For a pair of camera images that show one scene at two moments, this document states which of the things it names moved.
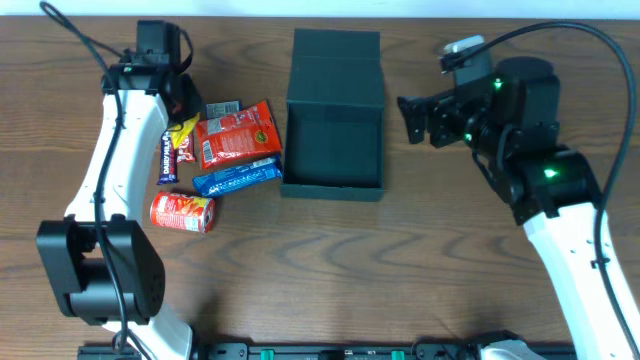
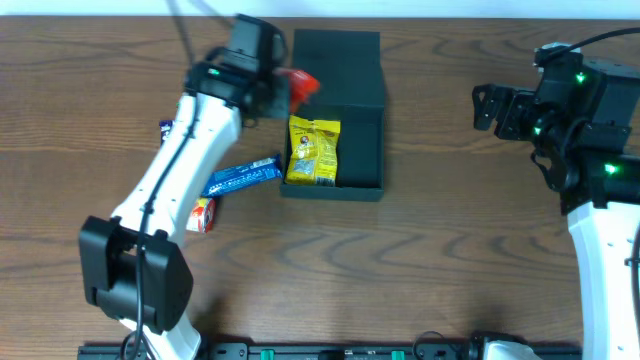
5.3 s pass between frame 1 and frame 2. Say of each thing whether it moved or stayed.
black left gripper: moved
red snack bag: moved
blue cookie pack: stayed
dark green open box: stayed
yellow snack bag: moved
